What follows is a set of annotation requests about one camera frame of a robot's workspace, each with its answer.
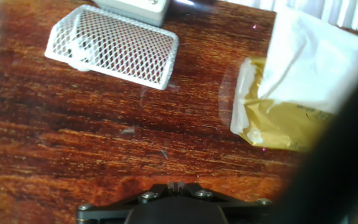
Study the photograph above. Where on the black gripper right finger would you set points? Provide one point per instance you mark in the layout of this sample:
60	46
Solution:
244	208

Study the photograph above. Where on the grey box with green button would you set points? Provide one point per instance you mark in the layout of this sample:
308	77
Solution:
135	7

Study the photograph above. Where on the black fuzzy microphone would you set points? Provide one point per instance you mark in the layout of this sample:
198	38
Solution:
337	171

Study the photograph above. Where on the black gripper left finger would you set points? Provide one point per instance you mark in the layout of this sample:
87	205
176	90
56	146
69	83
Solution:
110	211

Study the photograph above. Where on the gold tissue pack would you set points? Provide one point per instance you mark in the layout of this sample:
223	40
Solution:
306	62

